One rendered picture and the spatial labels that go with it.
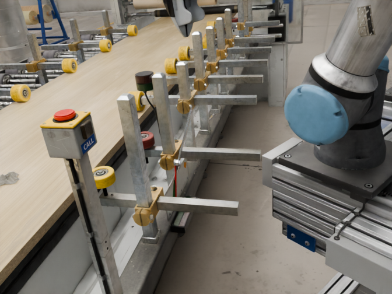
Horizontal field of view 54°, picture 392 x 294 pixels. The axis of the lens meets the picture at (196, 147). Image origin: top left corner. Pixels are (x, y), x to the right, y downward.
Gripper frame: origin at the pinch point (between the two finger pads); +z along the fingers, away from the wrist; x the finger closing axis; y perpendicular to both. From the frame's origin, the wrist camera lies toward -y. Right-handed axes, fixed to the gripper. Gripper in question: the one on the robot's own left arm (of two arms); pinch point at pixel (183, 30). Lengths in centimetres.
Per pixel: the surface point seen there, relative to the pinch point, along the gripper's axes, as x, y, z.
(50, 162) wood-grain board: -23, -48, 42
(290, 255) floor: 73, -21, 132
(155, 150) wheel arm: 9, -34, 46
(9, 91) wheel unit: -10, -123, 36
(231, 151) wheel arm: 24, -11, 46
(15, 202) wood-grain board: -39, -33, 42
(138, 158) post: -11.2, -11.0, 32.2
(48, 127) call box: -35.8, 2.1, 10.0
